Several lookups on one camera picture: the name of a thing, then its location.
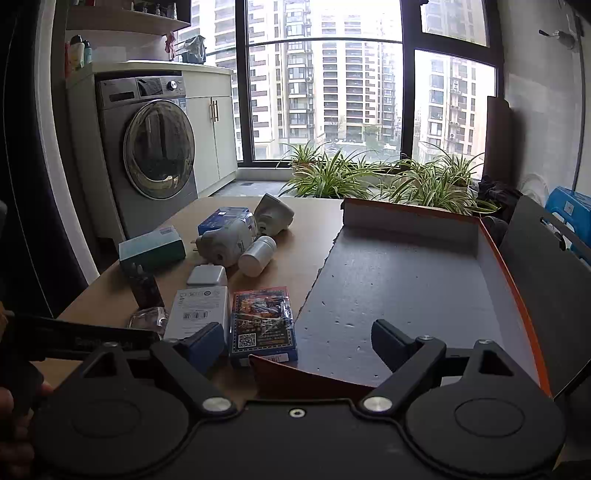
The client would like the grey cup-shaped cover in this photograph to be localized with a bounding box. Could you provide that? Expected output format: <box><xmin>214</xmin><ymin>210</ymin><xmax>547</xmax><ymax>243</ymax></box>
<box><xmin>254</xmin><ymin>193</ymin><xmax>295</xmax><ymax>232</ymax></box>

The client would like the white pill bottle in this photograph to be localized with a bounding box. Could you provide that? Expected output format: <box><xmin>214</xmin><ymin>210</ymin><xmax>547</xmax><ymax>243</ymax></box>
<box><xmin>238</xmin><ymin>235</ymin><xmax>278</xmax><ymax>278</ymax></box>

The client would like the blue plastic stool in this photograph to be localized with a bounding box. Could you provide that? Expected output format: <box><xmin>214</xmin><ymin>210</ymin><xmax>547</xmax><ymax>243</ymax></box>
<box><xmin>545</xmin><ymin>186</ymin><xmax>591</xmax><ymax>266</ymax></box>

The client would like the brown rolled mat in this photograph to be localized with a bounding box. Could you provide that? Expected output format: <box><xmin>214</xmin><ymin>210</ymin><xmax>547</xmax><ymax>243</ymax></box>
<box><xmin>485</xmin><ymin>95</ymin><xmax>512</xmax><ymax>181</ymax></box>

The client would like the clear glass refill bottle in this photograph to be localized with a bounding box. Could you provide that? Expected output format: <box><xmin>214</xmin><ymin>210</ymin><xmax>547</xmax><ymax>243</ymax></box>
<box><xmin>127</xmin><ymin>307</ymin><xmax>168</xmax><ymax>337</ymax></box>

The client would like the clear round plastic cover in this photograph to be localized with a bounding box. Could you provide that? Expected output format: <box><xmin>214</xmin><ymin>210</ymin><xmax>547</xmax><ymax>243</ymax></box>
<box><xmin>519</xmin><ymin>173</ymin><xmax>550</xmax><ymax>204</ymax></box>

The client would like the white barcode box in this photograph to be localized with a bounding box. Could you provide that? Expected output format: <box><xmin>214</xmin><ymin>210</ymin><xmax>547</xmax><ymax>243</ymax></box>
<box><xmin>164</xmin><ymin>286</ymin><xmax>230</xmax><ymax>344</ymax></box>

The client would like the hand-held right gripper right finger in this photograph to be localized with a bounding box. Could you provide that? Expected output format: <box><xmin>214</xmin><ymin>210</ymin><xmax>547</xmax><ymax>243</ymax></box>
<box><xmin>359</xmin><ymin>319</ymin><xmax>527</xmax><ymax>416</ymax></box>

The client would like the dark small bottle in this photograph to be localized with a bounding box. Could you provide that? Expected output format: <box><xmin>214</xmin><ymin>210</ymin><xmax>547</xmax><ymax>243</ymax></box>
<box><xmin>128</xmin><ymin>263</ymin><xmax>165</xmax><ymax>309</ymax></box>

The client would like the person's left hand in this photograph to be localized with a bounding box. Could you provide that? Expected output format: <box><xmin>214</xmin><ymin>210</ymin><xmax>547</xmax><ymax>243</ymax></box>
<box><xmin>0</xmin><ymin>382</ymin><xmax>54</xmax><ymax>469</ymax></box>

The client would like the black bag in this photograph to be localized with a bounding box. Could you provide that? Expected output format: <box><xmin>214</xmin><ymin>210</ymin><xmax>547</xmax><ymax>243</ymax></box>
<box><xmin>475</xmin><ymin>178</ymin><xmax>525</xmax><ymax>222</ymax></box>

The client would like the colourful card box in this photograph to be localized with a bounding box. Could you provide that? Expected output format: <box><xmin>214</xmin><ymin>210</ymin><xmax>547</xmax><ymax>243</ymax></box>
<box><xmin>229</xmin><ymin>287</ymin><xmax>298</xmax><ymax>367</ymax></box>

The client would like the wall shelf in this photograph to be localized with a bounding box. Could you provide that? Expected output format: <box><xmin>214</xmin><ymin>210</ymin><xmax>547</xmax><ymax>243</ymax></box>
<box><xmin>65</xmin><ymin>0</ymin><xmax>192</xmax><ymax>35</ymax></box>

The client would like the wall cable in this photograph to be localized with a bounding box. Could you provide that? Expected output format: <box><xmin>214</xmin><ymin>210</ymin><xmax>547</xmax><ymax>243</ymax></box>
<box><xmin>573</xmin><ymin>0</ymin><xmax>586</xmax><ymax>174</ymax></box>

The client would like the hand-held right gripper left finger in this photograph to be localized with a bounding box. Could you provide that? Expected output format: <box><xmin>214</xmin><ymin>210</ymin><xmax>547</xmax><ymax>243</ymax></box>
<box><xmin>69</xmin><ymin>322</ymin><xmax>238</xmax><ymax>418</ymax></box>

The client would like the wall bracket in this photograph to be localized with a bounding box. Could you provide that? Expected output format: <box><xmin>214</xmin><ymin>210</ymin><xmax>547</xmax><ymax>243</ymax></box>
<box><xmin>539</xmin><ymin>28</ymin><xmax>576</xmax><ymax>49</ymax></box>

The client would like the blue plastic box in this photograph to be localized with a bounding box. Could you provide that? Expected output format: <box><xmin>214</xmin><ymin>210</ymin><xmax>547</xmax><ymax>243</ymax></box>
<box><xmin>198</xmin><ymin>206</ymin><xmax>254</xmax><ymax>236</ymax></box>

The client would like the grey plug-in vaporiser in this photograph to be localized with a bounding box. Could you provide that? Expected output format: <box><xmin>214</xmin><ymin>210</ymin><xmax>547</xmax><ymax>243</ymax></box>
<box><xmin>194</xmin><ymin>217</ymin><xmax>258</xmax><ymax>267</ymax></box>

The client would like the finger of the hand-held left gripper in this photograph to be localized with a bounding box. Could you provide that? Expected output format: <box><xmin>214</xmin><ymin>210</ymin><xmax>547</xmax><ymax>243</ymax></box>
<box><xmin>14</xmin><ymin>314</ymin><xmax>162</xmax><ymax>344</ymax></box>

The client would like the black framed window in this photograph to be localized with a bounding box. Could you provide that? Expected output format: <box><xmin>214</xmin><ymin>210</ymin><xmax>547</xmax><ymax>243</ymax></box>
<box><xmin>178</xmin><ymin>0</ymin><xmax>504</xmax><ymax>169</ymax></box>

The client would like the spider plant in terracotta pot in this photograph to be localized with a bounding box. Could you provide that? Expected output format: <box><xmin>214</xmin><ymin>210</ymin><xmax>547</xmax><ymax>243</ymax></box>
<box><xmin>416</xmin><ymin>141</ymin><xmax>488</xmax><ymax>185</ymax></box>
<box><xmin>277</xmin><ymin>141</ymin><xmax>333</xmax><ymax>178</ymax></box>

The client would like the white cabinet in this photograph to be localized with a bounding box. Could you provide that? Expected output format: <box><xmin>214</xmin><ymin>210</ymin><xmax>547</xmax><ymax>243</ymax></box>
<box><xmin>66</xmin><ymin>60</ymin><xmax>239</xmax><ymax>241</ymax></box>

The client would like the white charger adapter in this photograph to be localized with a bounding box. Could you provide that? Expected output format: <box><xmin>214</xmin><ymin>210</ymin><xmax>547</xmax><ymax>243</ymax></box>
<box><xmin>187</xmin><ymin>264</ymin><xmax>228</xmax><ymax>288</ymax></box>

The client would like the grey-blue bag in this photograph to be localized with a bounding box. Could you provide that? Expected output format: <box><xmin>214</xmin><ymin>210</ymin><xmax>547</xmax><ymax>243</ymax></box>
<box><xmin>180</xmin><ymin>34</ymin><xmax>207</xmax><ymax>64</ymax></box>

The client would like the grey washing machine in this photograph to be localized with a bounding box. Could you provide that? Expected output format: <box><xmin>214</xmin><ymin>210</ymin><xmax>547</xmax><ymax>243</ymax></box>
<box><xmin>95</xmin><ymin>74</ymin><xmax>199</xmax><ymax>238</ymax></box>

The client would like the orange cardboard box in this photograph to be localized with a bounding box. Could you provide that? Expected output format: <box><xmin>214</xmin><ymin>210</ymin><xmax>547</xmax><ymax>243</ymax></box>
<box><xmin>249</xmin><ymin>198</ymin><xmax>552</xmax><ymax>398</ymax></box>

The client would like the teal bandage box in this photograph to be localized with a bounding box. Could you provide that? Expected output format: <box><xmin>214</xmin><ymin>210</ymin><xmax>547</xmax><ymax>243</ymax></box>
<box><xmin>119</xmin><ymin>225</ymin><xmax>187</xmax><ymax>278</ymax></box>

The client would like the row of small ornaments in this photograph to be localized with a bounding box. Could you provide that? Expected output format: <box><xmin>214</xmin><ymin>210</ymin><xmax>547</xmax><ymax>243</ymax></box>
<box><xmin>131</xmin><ymin>1</ymin><xmax>178</xmax><ymax>19</ymax></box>

